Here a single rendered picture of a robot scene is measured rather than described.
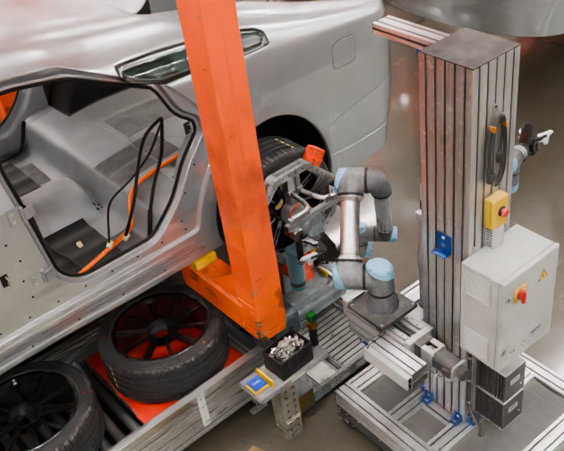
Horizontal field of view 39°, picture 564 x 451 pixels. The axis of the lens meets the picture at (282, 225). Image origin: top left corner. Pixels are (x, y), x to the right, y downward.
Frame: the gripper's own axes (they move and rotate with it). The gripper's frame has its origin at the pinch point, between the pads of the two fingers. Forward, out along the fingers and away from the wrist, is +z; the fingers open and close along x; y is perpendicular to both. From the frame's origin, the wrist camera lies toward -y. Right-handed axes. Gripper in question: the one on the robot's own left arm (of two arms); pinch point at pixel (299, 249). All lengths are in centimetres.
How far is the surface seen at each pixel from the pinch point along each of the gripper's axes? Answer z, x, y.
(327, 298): -7, 38, 68
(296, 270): 4.2, 7.6, 19.9
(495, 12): -127, 241, -14
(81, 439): 100, -83, 39
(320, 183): -10.8, 28.2, -19.3
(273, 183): 11.1, 17.9, -27.8
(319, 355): -7, -36, 38
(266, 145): 16, 43, -35
